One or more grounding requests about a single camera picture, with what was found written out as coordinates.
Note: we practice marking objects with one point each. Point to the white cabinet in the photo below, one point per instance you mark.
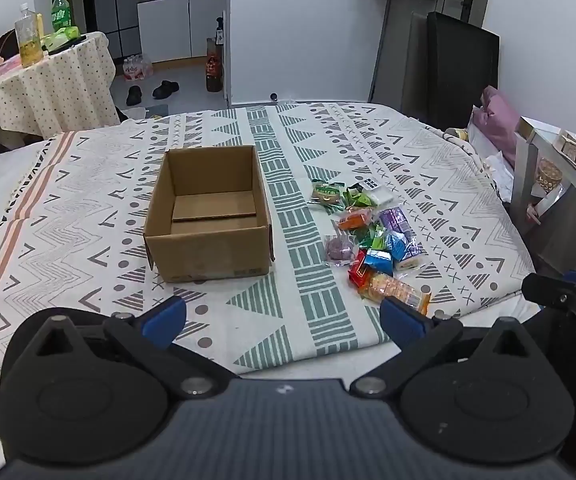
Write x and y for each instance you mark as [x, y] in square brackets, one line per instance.
[178, 25]

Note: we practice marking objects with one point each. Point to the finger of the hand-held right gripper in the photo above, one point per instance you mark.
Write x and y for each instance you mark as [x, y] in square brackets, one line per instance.
[547, 291]

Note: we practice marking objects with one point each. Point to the black flat panel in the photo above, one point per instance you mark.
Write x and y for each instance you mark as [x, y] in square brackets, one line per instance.
[462, 70]

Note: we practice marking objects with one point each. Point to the clear bottle of yellow oil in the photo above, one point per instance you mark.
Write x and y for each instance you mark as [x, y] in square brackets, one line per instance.
[29, 40]

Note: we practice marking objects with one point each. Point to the grey side table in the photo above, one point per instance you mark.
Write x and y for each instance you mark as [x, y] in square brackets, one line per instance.
[557, 195]

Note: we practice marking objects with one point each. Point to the orange snack packet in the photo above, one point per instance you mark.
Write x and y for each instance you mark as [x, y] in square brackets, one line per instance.
[355, 219]

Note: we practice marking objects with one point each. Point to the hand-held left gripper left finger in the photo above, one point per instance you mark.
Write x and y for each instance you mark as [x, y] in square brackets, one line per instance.
[167, 316]

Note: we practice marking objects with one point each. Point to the green soda bottle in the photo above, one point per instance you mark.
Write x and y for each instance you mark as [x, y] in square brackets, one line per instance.
[61, 15]

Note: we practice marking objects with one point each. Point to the blue snack packet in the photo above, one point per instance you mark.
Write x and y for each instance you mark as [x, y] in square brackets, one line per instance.
[377, 261]

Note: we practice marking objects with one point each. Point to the bright green snack packet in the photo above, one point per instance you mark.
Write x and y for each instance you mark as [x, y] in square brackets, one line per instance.
[358, 198]

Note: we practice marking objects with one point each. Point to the green wipes packet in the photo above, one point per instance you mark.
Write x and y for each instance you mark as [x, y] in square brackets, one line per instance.
[63, 36]

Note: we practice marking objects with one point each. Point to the round purple snack packet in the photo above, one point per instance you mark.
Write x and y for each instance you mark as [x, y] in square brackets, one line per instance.
[340, 250]

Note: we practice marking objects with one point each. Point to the round table with dotted cloth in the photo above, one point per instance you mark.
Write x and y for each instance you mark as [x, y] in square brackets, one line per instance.
[43, 90]

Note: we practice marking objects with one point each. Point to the grey board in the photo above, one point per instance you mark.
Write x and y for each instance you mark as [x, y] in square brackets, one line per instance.
[415, 65]

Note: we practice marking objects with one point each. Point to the brown green pastry packet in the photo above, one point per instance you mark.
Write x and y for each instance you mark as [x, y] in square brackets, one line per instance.
[326, 195]

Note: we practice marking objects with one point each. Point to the pack of water bottles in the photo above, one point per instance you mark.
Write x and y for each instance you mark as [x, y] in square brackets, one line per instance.
[137, 66]

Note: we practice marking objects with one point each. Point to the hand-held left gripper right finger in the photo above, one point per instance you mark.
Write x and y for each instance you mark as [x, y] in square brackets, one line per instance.
[401, 319]

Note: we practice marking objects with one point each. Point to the pink cloth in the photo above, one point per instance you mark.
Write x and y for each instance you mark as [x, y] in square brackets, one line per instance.
[497, 120]

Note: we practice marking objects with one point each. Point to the black shoe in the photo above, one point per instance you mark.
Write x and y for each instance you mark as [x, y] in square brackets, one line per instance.
[134, 94]
[165, 89]

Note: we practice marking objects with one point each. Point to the pink cartoon item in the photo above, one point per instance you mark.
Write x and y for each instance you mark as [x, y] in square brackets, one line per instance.
[0, 66]

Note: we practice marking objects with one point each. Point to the spray bottle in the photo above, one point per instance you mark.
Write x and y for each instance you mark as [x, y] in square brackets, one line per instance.
[220, 30]

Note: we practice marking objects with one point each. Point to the white packet with black print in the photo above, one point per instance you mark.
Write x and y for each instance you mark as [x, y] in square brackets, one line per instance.
[375, 189]

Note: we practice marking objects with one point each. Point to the long orange cracker packet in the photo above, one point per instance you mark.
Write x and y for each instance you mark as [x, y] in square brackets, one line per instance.
[395, 290]

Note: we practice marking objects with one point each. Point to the brown cardboard box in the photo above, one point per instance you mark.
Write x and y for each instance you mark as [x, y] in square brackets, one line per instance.
[208, 220]

